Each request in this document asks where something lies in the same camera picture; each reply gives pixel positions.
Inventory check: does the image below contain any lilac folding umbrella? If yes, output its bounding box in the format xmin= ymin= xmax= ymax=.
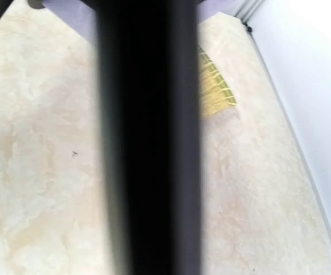
xmin=29 ymin=1 xmax=203 ymax=274

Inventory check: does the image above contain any woven bamboo tray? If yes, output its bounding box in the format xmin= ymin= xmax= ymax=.
xmin=198 ymin=46 xmax=237 ymax=118

